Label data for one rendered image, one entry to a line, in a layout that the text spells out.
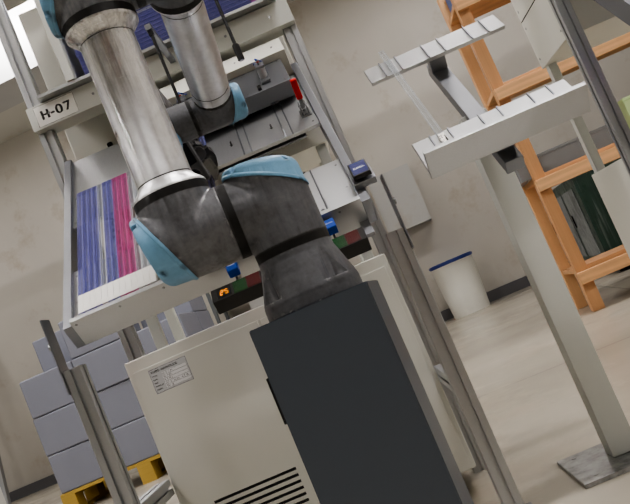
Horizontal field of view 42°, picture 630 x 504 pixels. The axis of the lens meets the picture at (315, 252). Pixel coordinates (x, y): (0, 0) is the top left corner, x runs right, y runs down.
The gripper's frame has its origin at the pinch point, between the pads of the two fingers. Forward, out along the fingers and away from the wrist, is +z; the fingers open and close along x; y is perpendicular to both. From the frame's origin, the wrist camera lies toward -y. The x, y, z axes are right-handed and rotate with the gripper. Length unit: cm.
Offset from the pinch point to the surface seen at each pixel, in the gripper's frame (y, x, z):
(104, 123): 59, 24, 21
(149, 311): -25.1, 23.7, -4.1
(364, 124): 481, -90, 614
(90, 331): -23.5, 36.4, -6.9
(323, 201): -21.7, -19.9, 0.1
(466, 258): 280, -102, 650
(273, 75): 29.4, -25.1, 11.7
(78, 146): 57, 34, 21
